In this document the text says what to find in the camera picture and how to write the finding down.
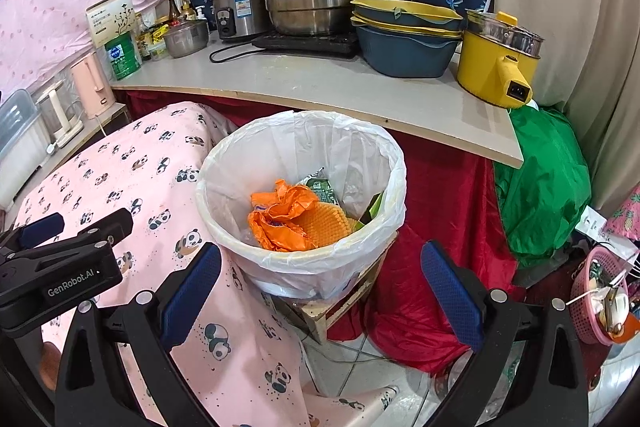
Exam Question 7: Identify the green yellow snack bag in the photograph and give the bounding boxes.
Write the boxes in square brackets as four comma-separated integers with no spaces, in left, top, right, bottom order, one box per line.
[297,174,387,225]

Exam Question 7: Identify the beige curtain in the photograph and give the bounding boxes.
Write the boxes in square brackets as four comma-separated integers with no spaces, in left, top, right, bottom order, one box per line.
[472,0,640,218]

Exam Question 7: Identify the black induction cooktop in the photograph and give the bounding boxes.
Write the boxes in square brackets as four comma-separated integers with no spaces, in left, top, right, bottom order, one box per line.
[251,32,361,58]

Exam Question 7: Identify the yellow strainer basin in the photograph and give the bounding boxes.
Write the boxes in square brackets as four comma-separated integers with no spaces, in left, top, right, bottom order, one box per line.
[350,0,464,22]
[351,19,463,42]

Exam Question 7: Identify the white cardboard box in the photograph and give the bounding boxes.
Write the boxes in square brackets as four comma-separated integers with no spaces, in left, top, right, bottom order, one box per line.
[85,0,137,48]

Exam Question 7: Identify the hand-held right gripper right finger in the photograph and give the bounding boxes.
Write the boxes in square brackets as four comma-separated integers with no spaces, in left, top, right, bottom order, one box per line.
[420,241,588,427]

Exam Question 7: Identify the white glass kettle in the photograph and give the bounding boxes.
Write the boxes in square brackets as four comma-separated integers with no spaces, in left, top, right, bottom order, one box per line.
[36,81,85,148]

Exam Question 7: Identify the black power cable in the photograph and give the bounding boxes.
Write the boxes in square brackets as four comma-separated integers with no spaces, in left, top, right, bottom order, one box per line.
[209,44,263,65]

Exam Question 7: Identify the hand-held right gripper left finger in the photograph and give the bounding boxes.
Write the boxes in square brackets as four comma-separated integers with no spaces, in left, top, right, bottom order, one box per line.
[55,242,223,427]

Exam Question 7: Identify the pink plastic basket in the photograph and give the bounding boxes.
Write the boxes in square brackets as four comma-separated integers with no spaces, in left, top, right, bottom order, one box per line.
[570,246,631,348]

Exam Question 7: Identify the pink electric kettle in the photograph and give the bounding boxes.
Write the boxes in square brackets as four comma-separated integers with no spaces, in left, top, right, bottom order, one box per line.
[70,53,116,120]

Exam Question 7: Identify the white lined waste bin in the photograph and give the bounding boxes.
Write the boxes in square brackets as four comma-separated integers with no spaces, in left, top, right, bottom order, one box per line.
[196,109,407,300]

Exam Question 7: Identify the green tin can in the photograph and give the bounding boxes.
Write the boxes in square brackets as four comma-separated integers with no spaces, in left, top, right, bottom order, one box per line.
[104,33,143,82]

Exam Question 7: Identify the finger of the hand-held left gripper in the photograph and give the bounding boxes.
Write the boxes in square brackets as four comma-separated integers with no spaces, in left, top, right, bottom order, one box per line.
[0,208,135,265]
[0,213,66,253]

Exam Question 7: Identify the orange plastic bag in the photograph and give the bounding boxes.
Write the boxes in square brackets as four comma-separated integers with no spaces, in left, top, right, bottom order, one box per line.
[247,178,321,253]

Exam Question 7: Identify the green plastic bag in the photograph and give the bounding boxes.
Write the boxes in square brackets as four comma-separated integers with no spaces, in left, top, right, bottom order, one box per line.
[492,104,593,270]

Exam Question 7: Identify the steel rice cooker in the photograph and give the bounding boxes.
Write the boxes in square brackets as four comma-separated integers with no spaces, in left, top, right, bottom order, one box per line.
[207,0,271,42]

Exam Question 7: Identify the person's left hand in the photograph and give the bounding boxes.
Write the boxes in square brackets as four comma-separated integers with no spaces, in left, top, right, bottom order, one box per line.
[40,342,63,393]

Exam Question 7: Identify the small steel lidded pot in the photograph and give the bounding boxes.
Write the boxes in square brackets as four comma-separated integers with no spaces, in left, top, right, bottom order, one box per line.
[163,19,210,58]

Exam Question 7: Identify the pink panda print blanket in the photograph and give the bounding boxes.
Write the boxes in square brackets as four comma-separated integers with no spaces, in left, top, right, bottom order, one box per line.
[10,102,401,427]

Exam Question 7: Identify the small blue plastic basin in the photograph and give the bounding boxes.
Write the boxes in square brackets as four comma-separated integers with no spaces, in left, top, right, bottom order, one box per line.
[352,9,463,32]

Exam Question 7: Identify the clear lid dish container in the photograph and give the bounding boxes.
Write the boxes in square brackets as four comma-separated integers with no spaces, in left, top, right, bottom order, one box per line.
[0,89,51,208]

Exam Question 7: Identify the large blue plastic basin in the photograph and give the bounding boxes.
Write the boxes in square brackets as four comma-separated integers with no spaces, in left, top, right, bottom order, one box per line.
[357,27,463,79]

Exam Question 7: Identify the pink pineapple print cloth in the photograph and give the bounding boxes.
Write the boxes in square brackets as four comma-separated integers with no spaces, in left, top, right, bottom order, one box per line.
[602,184,640,243]

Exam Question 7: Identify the yellow electric pot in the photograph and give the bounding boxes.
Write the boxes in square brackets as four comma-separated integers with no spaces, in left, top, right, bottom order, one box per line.
[456,9,546,108]

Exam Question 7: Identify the orange honeycomb foam net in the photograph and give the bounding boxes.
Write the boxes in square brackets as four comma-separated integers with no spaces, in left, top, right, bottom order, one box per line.
[297,202,353,248]

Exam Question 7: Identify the wooden crate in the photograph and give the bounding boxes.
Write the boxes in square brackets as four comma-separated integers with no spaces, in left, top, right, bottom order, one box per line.
[270,229,401,345]

